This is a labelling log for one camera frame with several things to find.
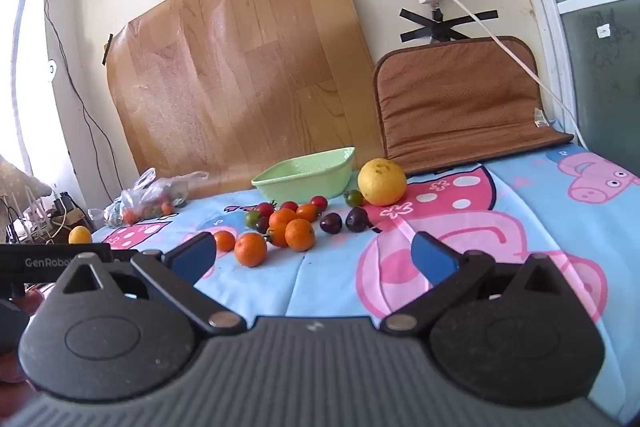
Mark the white router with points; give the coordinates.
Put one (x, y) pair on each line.
(37, 217)

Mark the red cherry tomato with stem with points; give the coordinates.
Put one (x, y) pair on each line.
(265, 209)

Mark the dark purple cherry tomato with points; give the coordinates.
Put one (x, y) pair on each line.
(262, 225)
(330, 224)
(357, 220)

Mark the white window frame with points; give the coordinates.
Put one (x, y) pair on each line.
(550, 22)

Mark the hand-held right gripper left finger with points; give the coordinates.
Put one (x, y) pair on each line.
(192, 252)

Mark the brown seat cushion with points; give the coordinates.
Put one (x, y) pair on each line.
(460, 97)

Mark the crossed black tape strips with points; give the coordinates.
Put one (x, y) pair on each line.
(445, 27)

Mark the floral cloth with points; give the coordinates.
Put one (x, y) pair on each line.
(20, 177)

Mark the light green plastic bowl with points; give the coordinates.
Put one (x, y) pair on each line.
(300, 179)

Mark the yellow orange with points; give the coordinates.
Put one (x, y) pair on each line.
(80, 235)

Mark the wood-pattern vinyl sheet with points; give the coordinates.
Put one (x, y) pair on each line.
(240, 82)

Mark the black tape strip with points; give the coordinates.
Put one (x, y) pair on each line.
(108, 49)

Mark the cartoon pig printed blanket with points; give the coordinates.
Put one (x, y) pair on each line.
(325, 277)

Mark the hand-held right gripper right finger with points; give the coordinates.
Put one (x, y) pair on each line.
(432, 257)

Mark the small mandarin orange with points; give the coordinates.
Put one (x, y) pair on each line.
(225, 241)

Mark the green cherry tomato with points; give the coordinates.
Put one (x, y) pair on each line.
(251, 220)
(355, 198)

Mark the large yellow lemon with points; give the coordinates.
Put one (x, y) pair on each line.
(381, 182)

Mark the clear plastic bag of produce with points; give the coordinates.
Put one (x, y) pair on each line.
(150, 199)

